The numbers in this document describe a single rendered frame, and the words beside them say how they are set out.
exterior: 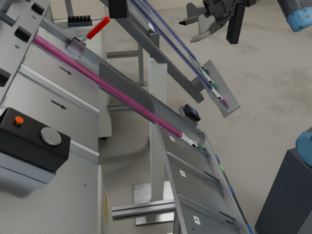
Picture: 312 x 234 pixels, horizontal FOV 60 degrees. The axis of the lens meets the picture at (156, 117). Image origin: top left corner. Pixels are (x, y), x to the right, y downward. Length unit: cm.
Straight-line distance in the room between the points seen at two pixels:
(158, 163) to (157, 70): 48
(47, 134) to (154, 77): 69
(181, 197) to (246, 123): 161
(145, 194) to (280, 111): 129
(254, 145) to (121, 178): 90
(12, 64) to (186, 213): 37
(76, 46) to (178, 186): 36
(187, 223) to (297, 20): 59
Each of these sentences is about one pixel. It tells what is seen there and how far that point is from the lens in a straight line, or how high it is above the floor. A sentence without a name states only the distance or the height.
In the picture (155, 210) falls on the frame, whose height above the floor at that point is 31.
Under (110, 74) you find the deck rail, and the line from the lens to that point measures 67.
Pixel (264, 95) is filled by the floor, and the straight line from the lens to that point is 247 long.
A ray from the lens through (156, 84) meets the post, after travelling 98.
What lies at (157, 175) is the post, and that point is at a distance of 132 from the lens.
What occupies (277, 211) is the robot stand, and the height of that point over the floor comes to 25.
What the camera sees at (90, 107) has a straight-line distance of 50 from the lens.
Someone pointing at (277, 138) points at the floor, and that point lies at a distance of 206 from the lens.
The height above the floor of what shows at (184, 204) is 85.
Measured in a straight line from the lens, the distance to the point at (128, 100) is 61.
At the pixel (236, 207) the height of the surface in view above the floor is 73.
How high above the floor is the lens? 128
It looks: 38 degrees down
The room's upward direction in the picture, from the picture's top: straight up
